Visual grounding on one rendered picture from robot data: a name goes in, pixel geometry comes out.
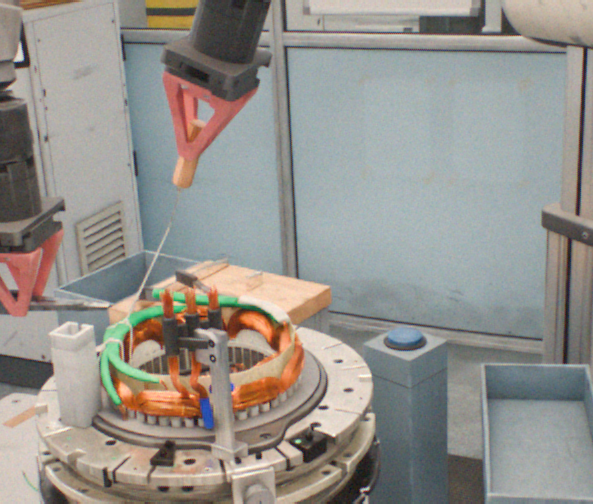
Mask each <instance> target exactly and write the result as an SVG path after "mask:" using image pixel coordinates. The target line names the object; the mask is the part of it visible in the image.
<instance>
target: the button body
mask: <svg viewBox="0 0 593 504"><path fill-rule="evenodd" d="M389 332H390V331H389ZM389 332H387V333H385V334H383V335H380V336H378V337H376V338H374V339H372V340H370V341H367V342H365V344H363V361H364V362H365V364H366V365H367V367H369V369H370V372H371V376H372V382H373V398H372V403H371V406H372V414H375V433H376V435H377V437H378V441H379V446H381V450H382V467H381V473H379V476H378V480H377V482H376V485H375V487H374V488H373V490H372V492H371V494H370V496H368V504H448V437H447V340H446V339H443V338H440V337H437V336H433V335H430V334H427V333H422V332H421V333H422V335H425V336H426V337H427V344H426V346H425V347H422V348H420V349H417V350H413V351H397V350H392V349H389V348H387V347H386V346H385V345H384V338H385V336H386V335H388V333H389Z"/></svg>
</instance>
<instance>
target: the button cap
mask: <svg viewBox="0 0 593 504"><path fill-rule="evenodd" d="M388 341H389V342H390V344H392V345H395V346H414V345H417V344H420V342H421V341H422V333H421V332H420V331H418V330H416V328H413V327H398V328H394V330H392V331H390V332H389V333H388Z"/></svg>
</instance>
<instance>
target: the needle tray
mask: <svg viewBox="0 0 593 504"><path fill-rule="evenodd" d="M480 397H481V398H480V401H481V429H482V456H483V483H484V493H485V504H593V380H592V375H591V371H590V367H588V364H526V363H481V395H480Z"/></svg>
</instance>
